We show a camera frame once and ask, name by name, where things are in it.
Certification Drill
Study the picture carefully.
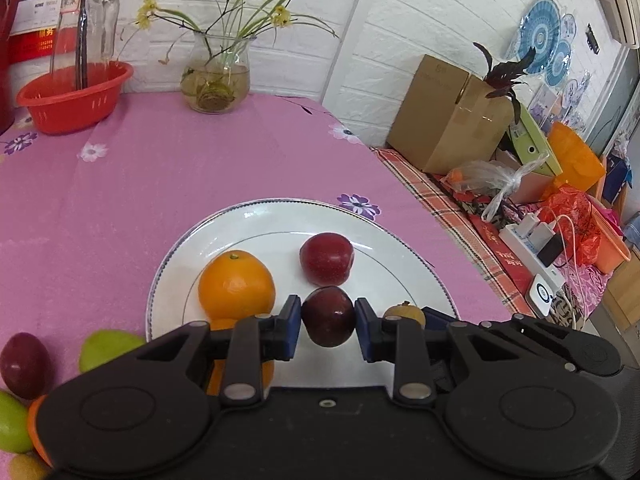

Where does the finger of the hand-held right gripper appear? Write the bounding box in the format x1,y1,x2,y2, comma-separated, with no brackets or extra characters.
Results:
422,308,571,360

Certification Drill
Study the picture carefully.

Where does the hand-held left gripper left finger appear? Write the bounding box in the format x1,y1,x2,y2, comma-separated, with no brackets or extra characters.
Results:
135,296,302,406

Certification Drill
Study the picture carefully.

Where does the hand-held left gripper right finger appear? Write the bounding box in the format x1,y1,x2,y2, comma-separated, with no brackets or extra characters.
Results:
354,299,581,406

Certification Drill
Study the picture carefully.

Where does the small yellow-brown fruit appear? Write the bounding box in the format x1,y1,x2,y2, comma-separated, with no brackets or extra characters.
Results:
382,301,427,330
7,452,51,480

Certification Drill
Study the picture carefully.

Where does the dark purple plum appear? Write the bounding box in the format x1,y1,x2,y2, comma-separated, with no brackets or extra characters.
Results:
301,286,357,348

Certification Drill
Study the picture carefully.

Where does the large smooth orange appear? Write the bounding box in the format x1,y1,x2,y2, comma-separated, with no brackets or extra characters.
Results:
198,250,277,322
206,317,276,396

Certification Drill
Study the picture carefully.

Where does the red apple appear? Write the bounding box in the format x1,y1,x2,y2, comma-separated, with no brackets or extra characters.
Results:
299,232,355,287

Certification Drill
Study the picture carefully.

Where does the white plate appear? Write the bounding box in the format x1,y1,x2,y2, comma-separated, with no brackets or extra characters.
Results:
145,198,460,346

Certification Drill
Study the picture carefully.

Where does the green apple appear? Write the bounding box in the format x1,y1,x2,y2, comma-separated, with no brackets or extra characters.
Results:
79,329,147,373
0,390,35,453

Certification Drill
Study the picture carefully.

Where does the dark red plum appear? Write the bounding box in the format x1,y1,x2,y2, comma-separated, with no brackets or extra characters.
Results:
0,332,51,401

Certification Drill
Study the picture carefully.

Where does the mandarin orange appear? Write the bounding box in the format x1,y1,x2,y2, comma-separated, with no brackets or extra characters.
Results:
27,394,53,466

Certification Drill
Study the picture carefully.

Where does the white round device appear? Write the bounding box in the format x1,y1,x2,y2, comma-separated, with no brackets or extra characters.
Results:
526,274,563,318

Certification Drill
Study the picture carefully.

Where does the white power strip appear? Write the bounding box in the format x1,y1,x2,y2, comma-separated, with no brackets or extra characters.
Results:
499,222,566,291

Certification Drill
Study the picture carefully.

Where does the black charger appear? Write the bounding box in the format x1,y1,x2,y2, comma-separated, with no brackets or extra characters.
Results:
537,237,565,267

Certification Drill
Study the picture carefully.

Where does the orange plastic basket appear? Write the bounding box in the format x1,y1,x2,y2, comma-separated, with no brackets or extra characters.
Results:
590,195,632,275

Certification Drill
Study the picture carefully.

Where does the red plastic bag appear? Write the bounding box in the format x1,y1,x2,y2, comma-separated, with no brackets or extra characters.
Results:
540,185,601,266

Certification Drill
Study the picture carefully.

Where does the clear plastic bag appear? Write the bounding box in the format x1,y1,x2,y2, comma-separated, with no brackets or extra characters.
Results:
442,155,551,223

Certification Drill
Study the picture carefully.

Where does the pink box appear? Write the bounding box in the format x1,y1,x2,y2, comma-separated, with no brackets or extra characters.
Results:
500,147,556,206

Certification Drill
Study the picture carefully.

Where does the orange plastic bag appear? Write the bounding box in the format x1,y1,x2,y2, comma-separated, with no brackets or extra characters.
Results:
547,122,607,193

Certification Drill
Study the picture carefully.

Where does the green file box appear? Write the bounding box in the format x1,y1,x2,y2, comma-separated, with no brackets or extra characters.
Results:
507,105,563,177

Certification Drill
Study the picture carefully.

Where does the cardboard box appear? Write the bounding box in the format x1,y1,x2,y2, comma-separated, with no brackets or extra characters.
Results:
387,54,516,175

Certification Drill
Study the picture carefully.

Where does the pink floral tablecloth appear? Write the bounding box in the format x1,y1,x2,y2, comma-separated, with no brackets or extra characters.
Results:
0,91,511,480

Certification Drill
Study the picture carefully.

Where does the purple leaf plant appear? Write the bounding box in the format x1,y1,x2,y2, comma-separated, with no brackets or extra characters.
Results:
472,42,537,126

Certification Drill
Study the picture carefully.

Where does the glass vase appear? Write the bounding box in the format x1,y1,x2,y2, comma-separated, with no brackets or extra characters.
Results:
180,30,251,115

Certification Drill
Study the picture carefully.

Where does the large blue patterned plate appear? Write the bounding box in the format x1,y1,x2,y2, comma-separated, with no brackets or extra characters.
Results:
517,0,562,76

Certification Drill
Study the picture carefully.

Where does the yellow flowered plant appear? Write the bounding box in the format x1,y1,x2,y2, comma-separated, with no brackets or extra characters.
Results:
117,0,341,66

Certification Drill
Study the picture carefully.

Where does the red plastic basket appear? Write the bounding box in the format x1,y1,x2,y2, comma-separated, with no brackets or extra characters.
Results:
16,61,135,135

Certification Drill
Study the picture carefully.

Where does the white air conditioner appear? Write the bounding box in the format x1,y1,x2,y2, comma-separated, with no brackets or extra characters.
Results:
582,0,640,50

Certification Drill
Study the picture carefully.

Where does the black stick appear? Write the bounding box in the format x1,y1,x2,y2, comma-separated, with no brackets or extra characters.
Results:
75,0,96,88

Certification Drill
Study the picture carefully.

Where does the glass pitcher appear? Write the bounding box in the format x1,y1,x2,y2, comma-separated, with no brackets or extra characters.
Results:
50,0,122,91

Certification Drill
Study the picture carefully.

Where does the red thermos jug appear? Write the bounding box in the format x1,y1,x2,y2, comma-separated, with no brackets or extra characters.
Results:
0,0,23,131

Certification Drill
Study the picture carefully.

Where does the white wall conduit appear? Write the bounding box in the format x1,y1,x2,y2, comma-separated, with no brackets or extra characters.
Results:
322,0,378,106

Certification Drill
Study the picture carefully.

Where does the wall poster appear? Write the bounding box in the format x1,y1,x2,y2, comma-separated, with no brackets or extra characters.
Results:
10,0,66,63

